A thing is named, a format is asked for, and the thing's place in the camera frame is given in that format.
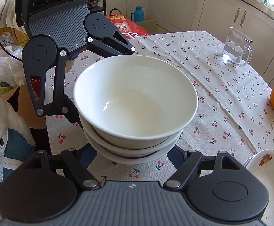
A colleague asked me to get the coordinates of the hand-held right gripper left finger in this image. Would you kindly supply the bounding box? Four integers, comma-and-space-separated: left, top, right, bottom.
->
32, 144, 98, 189

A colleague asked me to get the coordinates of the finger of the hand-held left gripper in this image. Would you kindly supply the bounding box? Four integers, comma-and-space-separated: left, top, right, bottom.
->
85, 26, 137, 58
24, 49, 83, 129

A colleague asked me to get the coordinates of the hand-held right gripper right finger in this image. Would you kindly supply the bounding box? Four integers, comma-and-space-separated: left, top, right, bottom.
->
164, 145, 246, 190

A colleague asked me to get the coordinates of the white ceramic bowl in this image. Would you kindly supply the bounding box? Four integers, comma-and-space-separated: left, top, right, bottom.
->
83, 128, 177, 166
79, 113, 183, 151
73, 55, 198, 144

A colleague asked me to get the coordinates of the brown cardboard box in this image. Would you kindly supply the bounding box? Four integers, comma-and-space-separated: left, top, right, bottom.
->
1, 85, 48, 128

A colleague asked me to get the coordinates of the teal thermos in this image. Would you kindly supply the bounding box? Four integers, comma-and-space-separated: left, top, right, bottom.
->
131, 6, 149, 23

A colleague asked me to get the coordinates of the white fleece jacket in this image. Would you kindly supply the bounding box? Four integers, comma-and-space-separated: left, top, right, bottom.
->
0, 94, 37, 217

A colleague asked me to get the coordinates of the white red printed plastic bag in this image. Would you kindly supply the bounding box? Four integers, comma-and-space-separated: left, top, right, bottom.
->
0, 32, 28, 92

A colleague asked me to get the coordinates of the cherry print tablecloth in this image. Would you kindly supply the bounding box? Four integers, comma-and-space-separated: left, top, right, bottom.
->
45, 31, 274, 184

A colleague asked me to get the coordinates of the clear glass mug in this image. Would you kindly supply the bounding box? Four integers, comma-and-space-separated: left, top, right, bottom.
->
222, 27, 253, 67

